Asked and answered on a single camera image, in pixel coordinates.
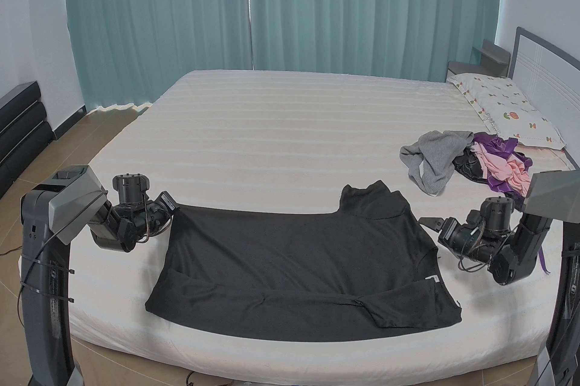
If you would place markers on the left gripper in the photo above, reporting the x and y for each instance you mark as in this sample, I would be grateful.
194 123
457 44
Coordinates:
159 216

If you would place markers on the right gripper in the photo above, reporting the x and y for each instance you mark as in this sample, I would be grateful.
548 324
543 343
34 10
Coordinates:
462 241

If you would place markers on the black T-shirt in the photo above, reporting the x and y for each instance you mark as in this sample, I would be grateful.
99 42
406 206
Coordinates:
294 266

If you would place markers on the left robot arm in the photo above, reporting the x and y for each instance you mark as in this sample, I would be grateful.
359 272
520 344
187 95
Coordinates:
45 239

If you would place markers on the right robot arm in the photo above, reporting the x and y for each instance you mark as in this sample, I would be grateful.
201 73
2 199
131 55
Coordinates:
553 193

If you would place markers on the bed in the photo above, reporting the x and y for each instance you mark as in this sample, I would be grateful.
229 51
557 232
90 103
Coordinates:
294 139

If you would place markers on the grey garment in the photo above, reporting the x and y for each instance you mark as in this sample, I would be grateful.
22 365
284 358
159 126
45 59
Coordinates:
437 157

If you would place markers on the white printed pillow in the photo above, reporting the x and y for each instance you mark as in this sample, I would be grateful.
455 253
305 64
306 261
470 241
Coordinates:
507 107

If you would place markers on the black chest of drawers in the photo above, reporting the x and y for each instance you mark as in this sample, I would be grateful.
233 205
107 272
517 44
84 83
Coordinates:
20 125

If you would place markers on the grey bedside table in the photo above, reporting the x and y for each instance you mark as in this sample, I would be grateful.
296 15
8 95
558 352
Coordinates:
487 57

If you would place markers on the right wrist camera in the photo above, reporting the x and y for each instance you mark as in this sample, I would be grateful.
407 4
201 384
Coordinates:
475 221

